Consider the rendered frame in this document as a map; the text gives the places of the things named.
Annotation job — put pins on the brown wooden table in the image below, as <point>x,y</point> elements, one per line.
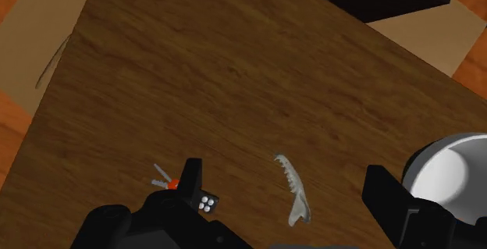
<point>228,80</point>

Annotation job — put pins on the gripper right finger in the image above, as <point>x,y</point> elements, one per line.
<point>403,217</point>

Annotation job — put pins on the grey toothed jawbone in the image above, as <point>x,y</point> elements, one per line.
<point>300,206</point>

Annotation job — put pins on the white bowl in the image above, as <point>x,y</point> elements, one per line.
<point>437,172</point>

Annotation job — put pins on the keys with red fob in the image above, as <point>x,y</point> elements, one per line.
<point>173,184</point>

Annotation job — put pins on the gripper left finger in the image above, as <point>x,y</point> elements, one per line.
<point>167,221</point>

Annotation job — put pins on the black die with white dots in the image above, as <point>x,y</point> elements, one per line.
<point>210,202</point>

